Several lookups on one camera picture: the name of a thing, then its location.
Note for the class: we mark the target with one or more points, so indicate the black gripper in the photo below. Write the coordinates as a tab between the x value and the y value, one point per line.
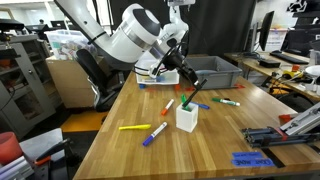
178	61

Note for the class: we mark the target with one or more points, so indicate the black pen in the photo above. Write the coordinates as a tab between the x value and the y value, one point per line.
193	96

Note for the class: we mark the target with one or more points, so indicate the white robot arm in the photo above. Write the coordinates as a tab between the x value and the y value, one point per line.
133	36

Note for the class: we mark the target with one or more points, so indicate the green marker in holder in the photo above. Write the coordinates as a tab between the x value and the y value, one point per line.
183	99

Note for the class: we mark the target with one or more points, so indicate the white square pen holder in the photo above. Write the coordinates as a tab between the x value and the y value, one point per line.
186	118

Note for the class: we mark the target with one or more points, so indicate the blue marker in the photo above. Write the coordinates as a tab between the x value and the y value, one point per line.
202	106

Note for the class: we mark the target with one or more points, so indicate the grey plastic bin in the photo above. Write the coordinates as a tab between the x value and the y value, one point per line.
220	71

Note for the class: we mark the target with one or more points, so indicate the green marker white barrel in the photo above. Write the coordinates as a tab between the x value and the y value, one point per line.
225	101

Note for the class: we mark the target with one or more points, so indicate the orange marker white barrel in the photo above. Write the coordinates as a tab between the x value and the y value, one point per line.
167	107

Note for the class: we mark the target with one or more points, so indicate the white tray with papers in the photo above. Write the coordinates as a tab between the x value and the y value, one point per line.
158	77

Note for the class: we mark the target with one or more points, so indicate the red tape strip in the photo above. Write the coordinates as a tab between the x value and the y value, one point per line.
238	86

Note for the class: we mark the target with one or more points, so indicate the purple marker white barrel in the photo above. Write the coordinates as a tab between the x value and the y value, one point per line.
155	134

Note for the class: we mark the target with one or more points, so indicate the small black desk box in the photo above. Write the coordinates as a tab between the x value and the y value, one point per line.
269	62

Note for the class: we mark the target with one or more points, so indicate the yellow highlighter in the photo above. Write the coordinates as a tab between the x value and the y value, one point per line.
135	127

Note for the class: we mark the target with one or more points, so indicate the black computer monitor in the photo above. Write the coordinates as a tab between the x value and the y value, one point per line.
266	30

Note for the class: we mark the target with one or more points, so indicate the small blue tape label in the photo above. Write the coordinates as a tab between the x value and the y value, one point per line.
247	155

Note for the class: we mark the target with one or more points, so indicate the black keyboard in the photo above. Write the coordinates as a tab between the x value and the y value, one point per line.
288	56

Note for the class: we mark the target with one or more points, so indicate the black tube clamp rig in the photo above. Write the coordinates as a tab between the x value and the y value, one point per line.
276	136

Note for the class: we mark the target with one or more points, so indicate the large blue tape label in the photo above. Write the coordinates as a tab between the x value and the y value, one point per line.
253	162

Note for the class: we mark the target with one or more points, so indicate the black office chair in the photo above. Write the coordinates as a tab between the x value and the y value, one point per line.
96	80

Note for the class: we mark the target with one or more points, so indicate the aluminium extrusion beam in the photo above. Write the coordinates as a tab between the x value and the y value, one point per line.
301	120

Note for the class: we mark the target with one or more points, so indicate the brown cardboard box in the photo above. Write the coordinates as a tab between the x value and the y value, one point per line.
70	85

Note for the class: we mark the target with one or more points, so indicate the clear plastic storage box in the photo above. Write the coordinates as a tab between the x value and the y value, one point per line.
66	43

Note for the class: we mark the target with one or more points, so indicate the grey metal cabinet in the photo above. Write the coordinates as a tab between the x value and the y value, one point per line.
23	83

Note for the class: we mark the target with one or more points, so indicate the red plastic cup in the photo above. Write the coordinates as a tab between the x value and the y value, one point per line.
8	148

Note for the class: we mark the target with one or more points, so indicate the silver extrusion bar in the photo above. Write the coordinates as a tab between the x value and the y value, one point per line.
15	168

